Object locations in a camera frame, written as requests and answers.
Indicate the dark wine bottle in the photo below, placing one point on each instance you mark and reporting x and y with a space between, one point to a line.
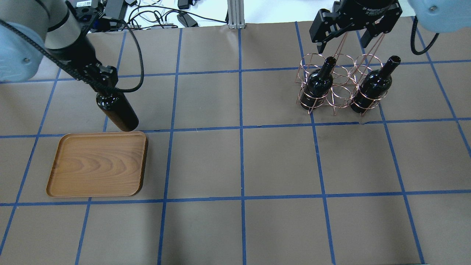
117 108
374 86
318 83

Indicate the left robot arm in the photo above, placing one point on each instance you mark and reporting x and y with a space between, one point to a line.
34 29

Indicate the black power adapter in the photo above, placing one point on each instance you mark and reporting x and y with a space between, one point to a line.
186 20

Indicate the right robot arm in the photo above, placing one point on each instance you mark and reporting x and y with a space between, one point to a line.
437 16

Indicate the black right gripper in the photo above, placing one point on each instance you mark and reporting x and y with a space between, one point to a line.
362 8

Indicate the wooden tray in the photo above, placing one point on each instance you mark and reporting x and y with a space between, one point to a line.
110 164

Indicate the copper wire bottle basket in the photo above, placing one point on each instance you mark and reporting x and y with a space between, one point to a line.
349 72

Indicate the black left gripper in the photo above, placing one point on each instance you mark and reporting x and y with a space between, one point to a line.
76 50

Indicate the aluminium frame post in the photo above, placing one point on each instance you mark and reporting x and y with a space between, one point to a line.
235 12

